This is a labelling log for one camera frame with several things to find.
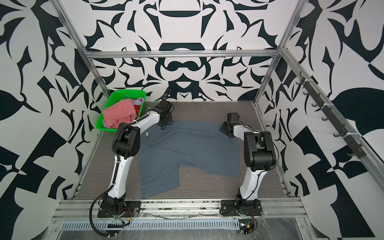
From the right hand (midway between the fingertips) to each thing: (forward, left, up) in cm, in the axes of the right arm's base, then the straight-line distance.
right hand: (224, 126), depth 101 cm
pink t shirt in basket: (+6, +67, +10) cm, 68 cm away
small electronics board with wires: (-54, -4, -5) cm, 54 cm away
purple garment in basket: (+17, +59, +8) cm, 62 cm away
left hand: (+7, +38, +1) cm, 38 cm away
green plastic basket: (+26, +77, +6) cm, 81 cm away
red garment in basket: (+8, +58, +10) cm, 59 cm away
